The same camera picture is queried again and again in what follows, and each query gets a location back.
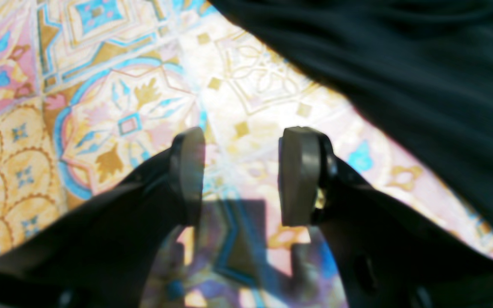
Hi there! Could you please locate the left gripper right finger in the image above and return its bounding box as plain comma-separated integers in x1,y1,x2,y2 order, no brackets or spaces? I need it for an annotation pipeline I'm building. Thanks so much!
279,127,493,308

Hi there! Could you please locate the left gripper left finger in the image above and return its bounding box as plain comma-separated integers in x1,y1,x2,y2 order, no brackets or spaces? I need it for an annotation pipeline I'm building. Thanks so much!
0,127,205,308

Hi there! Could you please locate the black t-shirt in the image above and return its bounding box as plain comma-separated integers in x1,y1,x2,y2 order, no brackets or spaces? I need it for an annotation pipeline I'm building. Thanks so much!
212,0,493,226

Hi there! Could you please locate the patterned tablecloth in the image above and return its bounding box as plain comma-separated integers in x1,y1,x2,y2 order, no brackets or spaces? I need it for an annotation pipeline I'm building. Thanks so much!
0,0,493,308

